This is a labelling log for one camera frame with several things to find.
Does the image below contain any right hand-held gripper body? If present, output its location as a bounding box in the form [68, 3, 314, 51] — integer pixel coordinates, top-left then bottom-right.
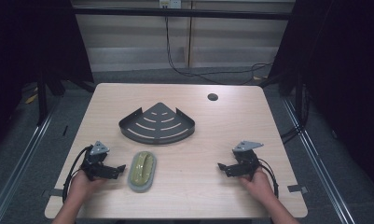
[231, 140, 265, 181]

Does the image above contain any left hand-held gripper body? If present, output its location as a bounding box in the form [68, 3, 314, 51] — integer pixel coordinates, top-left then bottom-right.
[81, 140, 111, 182]

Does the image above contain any person's right hand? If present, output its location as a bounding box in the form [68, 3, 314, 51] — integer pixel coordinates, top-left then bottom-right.
[238, 167, 276, 203]

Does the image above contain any person's left hand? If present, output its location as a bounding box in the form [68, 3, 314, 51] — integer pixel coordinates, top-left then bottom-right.
[66, 169, 107, 203]

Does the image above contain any grey tape strip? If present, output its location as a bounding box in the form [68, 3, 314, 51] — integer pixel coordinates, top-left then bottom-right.
[286, 184, 309, 194]
[40, 188, 65, 198]

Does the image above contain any black metal corner shelf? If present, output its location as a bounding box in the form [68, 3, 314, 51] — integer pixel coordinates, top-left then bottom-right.
[118, 102, 196, 146]

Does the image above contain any black metal stand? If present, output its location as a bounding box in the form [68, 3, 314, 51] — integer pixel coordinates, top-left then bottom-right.
[35, 73, 49, 127]
[294, 73, 311, 132]

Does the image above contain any yellow floor tape piece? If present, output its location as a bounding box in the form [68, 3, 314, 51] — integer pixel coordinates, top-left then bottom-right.
[24, 92, 39, 105]

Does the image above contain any dark curtain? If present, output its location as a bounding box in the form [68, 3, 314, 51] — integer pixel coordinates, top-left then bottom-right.
[268, 0, 374, 200]
[0, 0, 95, 157]

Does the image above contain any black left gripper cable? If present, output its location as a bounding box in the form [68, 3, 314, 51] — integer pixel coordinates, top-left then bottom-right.
[62, 145, 94, 205]

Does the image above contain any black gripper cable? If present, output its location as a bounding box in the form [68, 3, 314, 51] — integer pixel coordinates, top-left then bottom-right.
[62, 145, 94, 205]
[256, 157, 280, 200]

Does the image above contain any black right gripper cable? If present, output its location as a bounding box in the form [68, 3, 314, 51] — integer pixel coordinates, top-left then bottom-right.
[256, 157, 280, 200]

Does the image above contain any metal floor rail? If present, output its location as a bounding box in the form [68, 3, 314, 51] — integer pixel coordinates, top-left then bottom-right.
[0, 102, 62, 224]
[281, 96, 358, 224]

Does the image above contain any long black wall cable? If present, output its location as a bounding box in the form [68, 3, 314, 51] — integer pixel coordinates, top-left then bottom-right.
[164, 5, 273, 86]

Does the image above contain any black horizontal frame bar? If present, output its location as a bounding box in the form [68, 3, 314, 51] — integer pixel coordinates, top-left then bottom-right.
[72, 7, 297, 21]

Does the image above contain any white wall outlet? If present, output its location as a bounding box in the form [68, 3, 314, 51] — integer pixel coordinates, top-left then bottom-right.
[159, 0, 183, 9]

